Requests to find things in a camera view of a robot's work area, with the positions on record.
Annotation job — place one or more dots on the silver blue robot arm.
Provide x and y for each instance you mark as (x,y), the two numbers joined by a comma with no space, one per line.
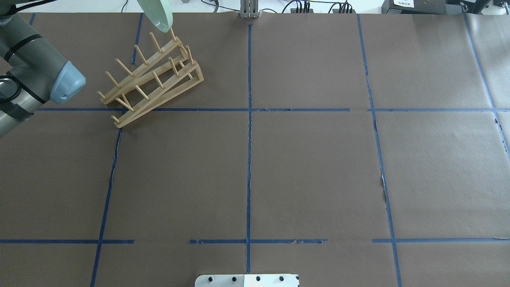
(38,74)

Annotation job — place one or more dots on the grey post bracket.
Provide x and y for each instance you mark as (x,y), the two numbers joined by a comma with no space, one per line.
(249,9)

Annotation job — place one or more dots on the wooden dish rack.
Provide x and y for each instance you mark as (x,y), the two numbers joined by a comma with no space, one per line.
(163,76)

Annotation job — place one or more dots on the light green ceramic plate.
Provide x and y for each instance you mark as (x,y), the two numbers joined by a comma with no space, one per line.
(159,12)

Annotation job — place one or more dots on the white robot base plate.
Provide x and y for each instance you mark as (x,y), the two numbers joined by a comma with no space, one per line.
(248,280)

